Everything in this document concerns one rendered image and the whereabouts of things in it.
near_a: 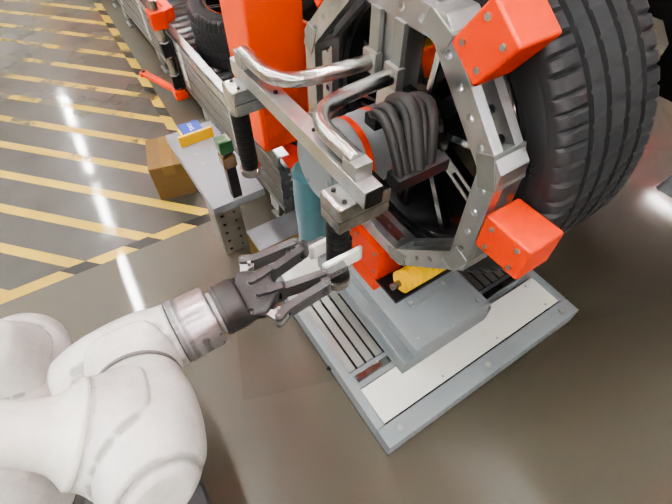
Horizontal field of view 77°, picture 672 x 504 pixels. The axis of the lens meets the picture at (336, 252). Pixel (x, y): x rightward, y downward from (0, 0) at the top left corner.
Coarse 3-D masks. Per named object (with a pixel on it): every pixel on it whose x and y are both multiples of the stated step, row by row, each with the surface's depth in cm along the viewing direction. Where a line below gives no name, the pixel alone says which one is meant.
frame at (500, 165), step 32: (352, 0) 71; (384, 0) 63; (416, 0) 58; (448, 0) 57; (320, 32) 82; (448, 32) 55; (320, 64) 90; (448, 64) 58; (320, 96) 96; (480, 96) 57; (480, 128) 58; (512, 128) 59; (480, 160) 60; (512, 160) 59; (480, 192) 64; (512, 192) 65; (384, 224) 103; (480, 224) 67; (416, 256) 89; (448, 256) 77; (480, 256) 76
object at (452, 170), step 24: (360, 24) 86; (360, 48) 93; (432, 72) 76; (432, 96) 79; (456, 120) 79; (456, 144) 83; (456, 168) 82; (408, 192) 100; (432, 192) 91; (456, 192) 106; (408, 216) 101; (432, 216) 100; (456, 216) 98
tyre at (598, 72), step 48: (480, 0) 59; (576, 0) 56; (624, 0) 59; (576, 48) 55; (624, 48) 59; (528, 96) 59; (576, 96) 56; (624, 96) 61; (528, 144) 63; (576, 144) 59; (624, 144) 65; (528, 192) 66; (576, 192) 64
